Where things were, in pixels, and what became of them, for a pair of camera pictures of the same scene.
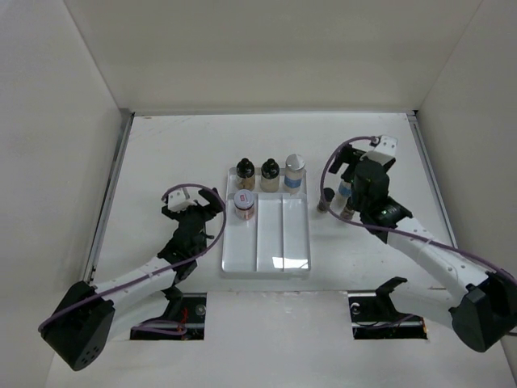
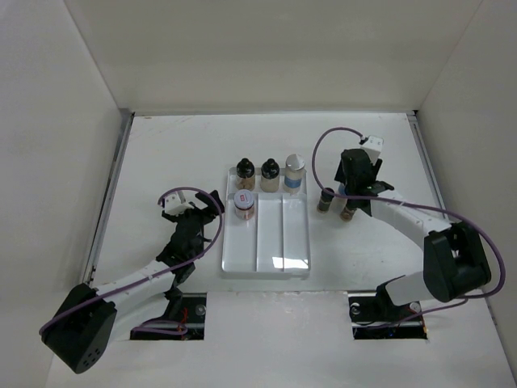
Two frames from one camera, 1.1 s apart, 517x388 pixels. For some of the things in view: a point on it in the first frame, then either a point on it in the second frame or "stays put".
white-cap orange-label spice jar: [244, 204] stays put
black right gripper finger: [347, 154] -> [341, 175]
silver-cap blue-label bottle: [295, 174] stays put
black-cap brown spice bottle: [245, 175] stays put
